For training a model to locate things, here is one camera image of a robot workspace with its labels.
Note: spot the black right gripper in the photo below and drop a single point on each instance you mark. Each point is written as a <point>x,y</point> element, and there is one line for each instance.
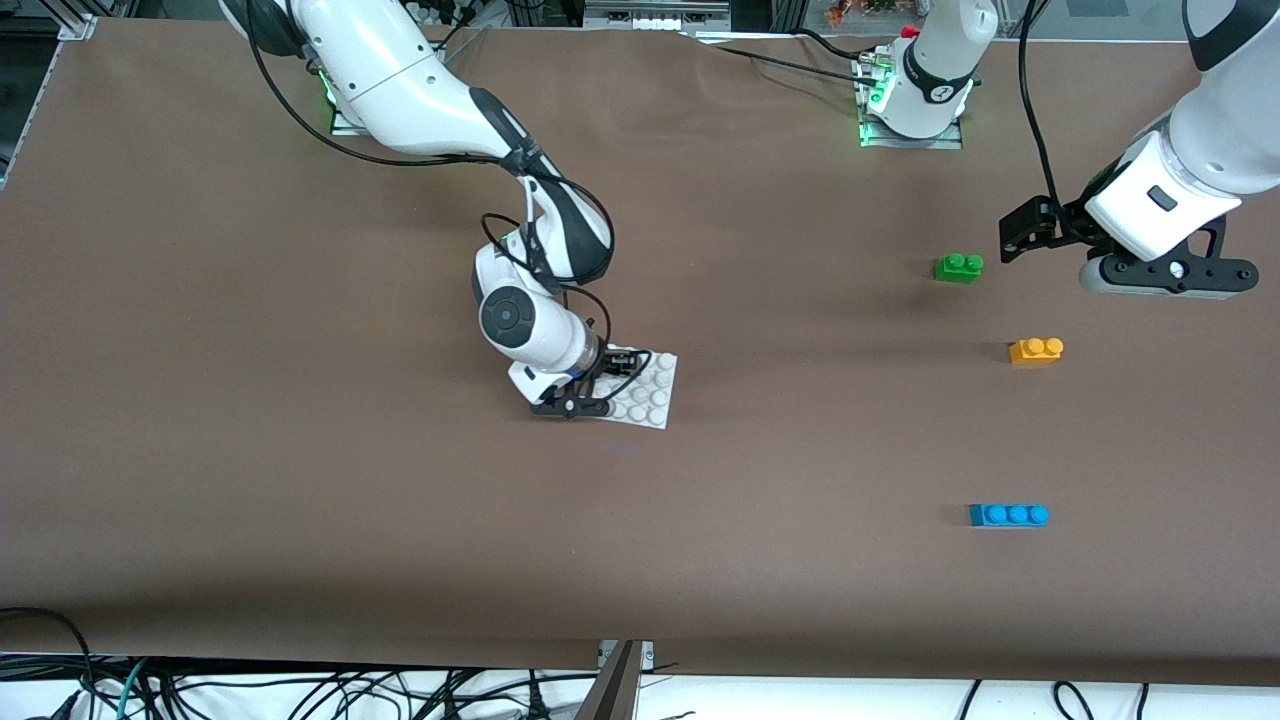
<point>617,359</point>

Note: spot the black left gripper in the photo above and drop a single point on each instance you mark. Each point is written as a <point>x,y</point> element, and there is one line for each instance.
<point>1070,222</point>

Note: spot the white studded base plate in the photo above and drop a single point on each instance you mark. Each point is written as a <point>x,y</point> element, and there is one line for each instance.
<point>650,395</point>

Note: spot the yellow two-stud block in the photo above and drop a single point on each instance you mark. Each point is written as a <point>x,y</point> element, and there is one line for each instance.
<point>1030,353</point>

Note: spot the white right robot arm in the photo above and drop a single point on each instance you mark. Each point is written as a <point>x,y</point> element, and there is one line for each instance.
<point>400,80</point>

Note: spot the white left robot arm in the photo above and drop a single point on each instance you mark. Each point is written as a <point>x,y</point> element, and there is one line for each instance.
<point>1215,130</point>

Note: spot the green two-stud block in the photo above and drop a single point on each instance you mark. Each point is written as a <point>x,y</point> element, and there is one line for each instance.
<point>958,270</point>

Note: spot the blue three-stud block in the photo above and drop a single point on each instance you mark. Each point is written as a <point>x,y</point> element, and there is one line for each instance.
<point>1005,516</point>

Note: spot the brown table cover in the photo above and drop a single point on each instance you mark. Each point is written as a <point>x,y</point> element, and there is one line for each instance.
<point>640,250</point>

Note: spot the colourful background object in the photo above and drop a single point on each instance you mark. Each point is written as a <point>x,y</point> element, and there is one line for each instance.
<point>860,10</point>

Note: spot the white power strip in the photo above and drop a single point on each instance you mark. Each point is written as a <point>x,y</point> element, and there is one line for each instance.
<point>650,22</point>

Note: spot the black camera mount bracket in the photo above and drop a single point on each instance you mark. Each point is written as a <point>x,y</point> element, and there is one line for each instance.
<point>1200,283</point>
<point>585,408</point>

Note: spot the metal table leg bracket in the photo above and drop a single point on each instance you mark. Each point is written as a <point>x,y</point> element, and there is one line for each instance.
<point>615,690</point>

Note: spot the aluminium frame rail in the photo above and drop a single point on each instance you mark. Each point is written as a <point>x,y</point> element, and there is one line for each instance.
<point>78,22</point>

